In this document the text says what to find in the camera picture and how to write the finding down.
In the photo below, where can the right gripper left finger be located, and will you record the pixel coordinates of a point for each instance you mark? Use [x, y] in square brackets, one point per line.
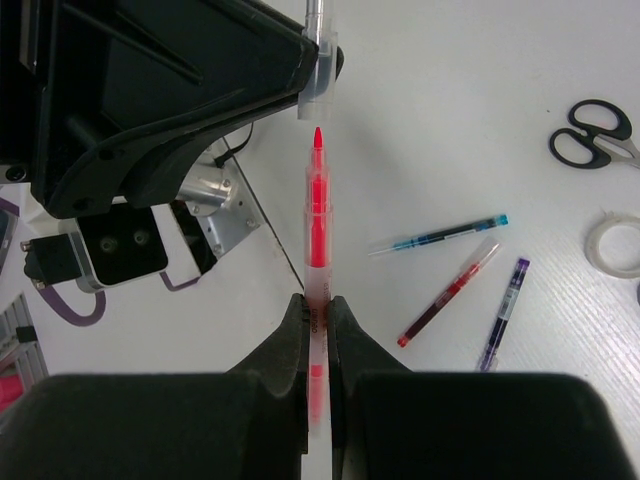
[247, 423]

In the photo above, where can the clear tape roll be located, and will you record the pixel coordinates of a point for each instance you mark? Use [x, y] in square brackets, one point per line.
[612, 246]

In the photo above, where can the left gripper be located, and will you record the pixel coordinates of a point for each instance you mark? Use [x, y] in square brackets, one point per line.
[107, 99]

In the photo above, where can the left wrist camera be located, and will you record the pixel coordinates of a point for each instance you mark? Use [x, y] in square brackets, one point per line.
[111, 249]

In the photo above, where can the red clear pen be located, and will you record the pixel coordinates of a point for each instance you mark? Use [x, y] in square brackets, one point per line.
[474, 264]

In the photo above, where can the small black scissors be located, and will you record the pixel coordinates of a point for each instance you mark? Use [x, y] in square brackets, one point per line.
[606, 146]

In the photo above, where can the teal capped pen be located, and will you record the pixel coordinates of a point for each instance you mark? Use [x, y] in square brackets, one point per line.
[437, 236]

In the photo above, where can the pink highlighter pen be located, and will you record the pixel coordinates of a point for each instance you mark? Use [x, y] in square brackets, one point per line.
[318, 212]

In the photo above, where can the purple capped pen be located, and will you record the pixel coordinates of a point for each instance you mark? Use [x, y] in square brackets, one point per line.
[508, 302]

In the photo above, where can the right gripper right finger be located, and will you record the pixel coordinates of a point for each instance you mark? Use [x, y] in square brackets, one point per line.
[389, 422]

